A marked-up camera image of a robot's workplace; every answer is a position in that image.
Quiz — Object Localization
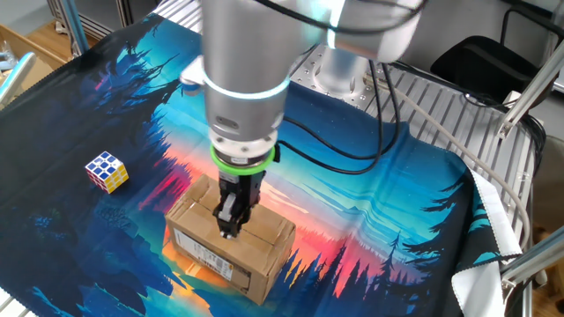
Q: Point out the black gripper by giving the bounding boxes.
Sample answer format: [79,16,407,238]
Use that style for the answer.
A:
[211,167,268,240]

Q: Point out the silver metal tube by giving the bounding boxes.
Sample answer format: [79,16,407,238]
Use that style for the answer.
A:
[0,51,37,106]

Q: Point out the brown cardboard box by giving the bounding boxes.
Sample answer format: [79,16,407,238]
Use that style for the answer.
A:
[165,173,297,306]
[0,24,67,109]

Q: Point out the landscape print tablecloth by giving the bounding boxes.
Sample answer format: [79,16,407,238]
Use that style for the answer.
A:
[0,12,525,317]

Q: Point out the black office chair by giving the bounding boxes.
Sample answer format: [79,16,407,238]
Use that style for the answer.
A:
[429,6,564,105]

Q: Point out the Rubik's cube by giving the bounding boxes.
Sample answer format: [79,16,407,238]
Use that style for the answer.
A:
[84,150,130,195]

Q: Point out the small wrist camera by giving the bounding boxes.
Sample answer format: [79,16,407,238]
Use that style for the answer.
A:
[182,81,207,97]

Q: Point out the grey hose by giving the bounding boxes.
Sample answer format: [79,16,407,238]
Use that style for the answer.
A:
[363,72,532,252]

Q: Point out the aluminium frame post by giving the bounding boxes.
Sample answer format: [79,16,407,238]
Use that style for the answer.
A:
[60,0,92,57]
[500,237,564,305]
[496,41,564,140]

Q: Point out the silver camera mount bracket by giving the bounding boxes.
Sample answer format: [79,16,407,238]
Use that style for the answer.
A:
[179,56,207,85]

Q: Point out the white power adapter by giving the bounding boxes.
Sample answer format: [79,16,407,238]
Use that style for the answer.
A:
[501,90,523,107]

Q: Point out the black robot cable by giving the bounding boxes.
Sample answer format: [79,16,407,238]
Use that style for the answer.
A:
[255,0,427,176]

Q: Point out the flat brown cardboard box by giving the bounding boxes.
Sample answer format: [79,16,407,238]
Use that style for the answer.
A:
[0,24,67,109]

